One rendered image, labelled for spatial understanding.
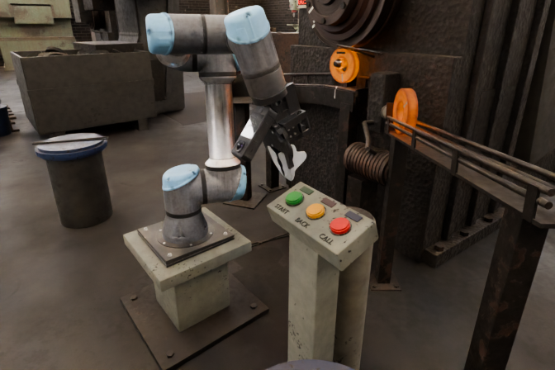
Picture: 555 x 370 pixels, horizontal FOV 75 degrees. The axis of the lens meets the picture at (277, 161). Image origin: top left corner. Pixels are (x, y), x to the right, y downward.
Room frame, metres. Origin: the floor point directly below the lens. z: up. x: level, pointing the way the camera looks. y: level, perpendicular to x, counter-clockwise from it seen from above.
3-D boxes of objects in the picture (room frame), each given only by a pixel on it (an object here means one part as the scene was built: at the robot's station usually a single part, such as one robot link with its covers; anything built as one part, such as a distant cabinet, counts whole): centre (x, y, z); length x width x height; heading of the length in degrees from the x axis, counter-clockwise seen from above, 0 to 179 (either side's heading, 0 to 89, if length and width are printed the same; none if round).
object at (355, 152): (1.32, -0.37, 0.27); 0.22 x 0.13 x 0.53; 35
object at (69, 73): (3.52, 1.85, 0.39); 1.03 x 0.83 x 0.79; 129
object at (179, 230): (1.06, 0.31, 0.37); 0.15 x 0.15 x 0.10
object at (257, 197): (1.95, 0.21, 0.36); 0.26 x 0.20 x 0.72; 70
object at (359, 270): (0.82, -0.19, 0.26); 0.12 x 0.12 x 0.52
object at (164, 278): (1.06, 0.31, 0.28); 0.32 x 0.32 x 0.04; 40
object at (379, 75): (1.49, -0.44, 0.68); 0.11 x 0.08 x 0.24; 125
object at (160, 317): (1.06, 0.31, 0.13); 0.40 x 0.40 x 0.26; 40
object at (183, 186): (1.06, 0.30, 0.49); 0.13 x 0.12 x 0.14; 107
